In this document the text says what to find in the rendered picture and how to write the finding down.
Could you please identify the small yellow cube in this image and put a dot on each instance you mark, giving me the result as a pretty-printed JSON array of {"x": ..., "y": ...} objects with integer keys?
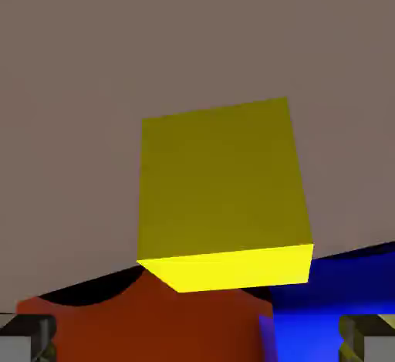
[{"x": 220, "y": 189}]

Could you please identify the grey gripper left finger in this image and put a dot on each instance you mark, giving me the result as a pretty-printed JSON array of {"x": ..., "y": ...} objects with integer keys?
[{"x": 27, "y": 334}]

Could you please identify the large orange box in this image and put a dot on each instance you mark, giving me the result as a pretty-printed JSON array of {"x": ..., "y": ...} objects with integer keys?
[{"x": 160, "y": 325}]

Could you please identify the large blue box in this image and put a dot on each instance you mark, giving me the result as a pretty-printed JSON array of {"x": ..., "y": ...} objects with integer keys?
[{"x": 311, "y": 315}]

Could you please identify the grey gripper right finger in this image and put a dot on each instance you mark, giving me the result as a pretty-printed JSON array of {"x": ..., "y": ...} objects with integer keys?
[{"x": 367, "y": 337}]

